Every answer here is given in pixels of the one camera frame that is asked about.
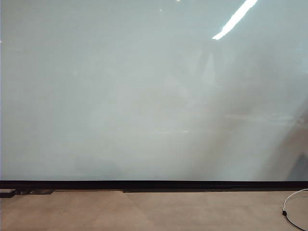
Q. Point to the white whiteboard with black frame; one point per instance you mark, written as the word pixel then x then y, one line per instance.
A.
pixel 120 96

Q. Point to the black rectangular bracket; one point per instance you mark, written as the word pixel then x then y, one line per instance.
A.
pixel 7 193

